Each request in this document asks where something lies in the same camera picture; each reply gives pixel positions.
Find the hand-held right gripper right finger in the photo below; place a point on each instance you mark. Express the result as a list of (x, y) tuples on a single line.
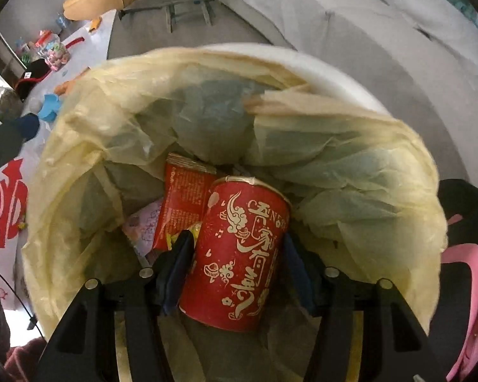
[(299, 272)]

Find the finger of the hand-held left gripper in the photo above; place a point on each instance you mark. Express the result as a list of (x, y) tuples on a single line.
[(27, 126)]

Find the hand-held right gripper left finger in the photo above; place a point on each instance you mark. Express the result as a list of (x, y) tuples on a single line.
[(179, 270)]

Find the red paper cup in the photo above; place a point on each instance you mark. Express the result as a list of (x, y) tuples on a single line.
[(239, 254)]

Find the white bin with yellow liner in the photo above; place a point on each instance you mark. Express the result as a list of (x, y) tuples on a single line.
[(342, 159)]

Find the blue plastic cup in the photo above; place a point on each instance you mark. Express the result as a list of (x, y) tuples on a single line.
[(51, 107)]

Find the yellow snack wrapper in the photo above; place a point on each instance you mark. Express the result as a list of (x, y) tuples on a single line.
[(185, 235)]

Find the black pouch with red trim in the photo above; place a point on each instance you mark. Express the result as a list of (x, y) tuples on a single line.
[(32, 75)]

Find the white cloth with red print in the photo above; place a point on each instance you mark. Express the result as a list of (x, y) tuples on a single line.
[(4, 203)]

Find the pink snack wrapper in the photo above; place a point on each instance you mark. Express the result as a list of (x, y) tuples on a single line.
[(143, 227)]

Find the red snack packet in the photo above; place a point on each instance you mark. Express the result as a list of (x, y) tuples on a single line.
[(183, 203)]

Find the clear jar of colourful sweets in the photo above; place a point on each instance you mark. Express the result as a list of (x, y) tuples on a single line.
[(56, 51)]

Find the black and pink mat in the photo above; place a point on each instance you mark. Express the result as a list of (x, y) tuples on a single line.
[(462, 227)]

